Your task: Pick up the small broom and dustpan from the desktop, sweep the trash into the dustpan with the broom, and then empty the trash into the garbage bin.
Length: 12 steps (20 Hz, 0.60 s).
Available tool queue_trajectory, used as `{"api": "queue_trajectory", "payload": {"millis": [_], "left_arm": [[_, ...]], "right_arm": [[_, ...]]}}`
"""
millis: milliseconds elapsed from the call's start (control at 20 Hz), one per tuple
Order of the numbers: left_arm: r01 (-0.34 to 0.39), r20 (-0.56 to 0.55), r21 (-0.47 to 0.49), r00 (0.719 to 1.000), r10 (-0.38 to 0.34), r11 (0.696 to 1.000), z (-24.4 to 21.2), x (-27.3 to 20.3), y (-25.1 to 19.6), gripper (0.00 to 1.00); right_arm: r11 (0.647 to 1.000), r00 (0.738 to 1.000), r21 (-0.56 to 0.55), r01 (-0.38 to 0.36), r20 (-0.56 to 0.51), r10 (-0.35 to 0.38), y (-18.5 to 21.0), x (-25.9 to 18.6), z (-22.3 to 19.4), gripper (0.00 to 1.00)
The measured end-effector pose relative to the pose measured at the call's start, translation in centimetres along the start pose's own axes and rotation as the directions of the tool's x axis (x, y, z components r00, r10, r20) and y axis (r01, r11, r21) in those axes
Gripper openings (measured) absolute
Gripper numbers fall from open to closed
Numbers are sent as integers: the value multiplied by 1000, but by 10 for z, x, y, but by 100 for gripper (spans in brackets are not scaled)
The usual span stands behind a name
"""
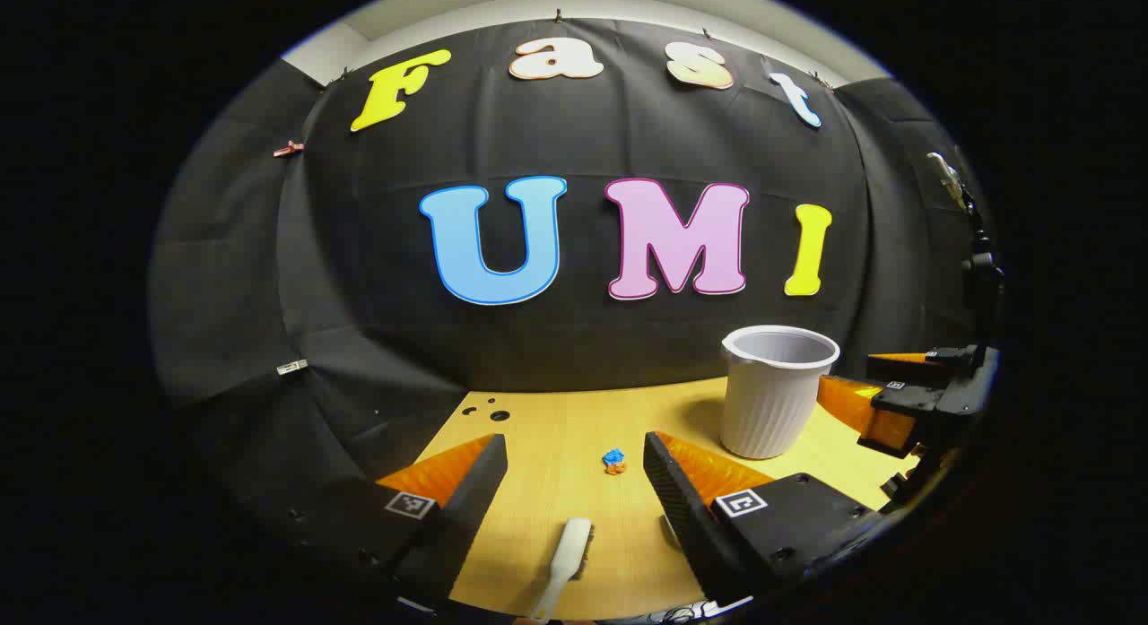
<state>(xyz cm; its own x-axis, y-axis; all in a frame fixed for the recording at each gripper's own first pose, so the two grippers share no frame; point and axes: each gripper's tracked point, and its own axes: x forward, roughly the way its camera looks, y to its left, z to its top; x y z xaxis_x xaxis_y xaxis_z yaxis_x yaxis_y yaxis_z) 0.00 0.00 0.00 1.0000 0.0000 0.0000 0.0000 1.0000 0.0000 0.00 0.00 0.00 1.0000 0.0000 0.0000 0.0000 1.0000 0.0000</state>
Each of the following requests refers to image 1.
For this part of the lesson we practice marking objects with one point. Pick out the white ribbed garbage bin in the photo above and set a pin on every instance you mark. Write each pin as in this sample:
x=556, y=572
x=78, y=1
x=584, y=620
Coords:
x=771, y=401

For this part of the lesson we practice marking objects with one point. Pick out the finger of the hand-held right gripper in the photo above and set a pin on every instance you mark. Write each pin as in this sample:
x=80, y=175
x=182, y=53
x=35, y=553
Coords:
x=937, y=363
x=901, y=414

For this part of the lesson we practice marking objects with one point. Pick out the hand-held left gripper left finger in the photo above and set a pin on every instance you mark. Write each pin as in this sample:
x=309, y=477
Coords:
x=475, y=490

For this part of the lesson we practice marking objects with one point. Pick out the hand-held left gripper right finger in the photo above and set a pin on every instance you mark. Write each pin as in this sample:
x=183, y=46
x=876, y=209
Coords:
x=677, y=499

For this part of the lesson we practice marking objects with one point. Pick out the blue paper trash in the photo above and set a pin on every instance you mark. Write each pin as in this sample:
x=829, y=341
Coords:
x=613, y=455

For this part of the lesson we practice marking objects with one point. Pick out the small white broom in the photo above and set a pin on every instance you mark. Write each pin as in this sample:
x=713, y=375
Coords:
x=569, y=553

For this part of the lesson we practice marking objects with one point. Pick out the small red clip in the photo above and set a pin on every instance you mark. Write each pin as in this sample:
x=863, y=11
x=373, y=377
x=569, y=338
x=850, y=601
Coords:
x=289, y=148

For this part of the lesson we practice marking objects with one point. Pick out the small white clip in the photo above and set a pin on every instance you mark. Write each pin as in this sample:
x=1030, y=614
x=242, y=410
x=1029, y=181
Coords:
x=291, y=367

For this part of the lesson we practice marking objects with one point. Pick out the wooden desktop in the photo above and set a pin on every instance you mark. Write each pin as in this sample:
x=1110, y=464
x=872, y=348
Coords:
x=556, y=428

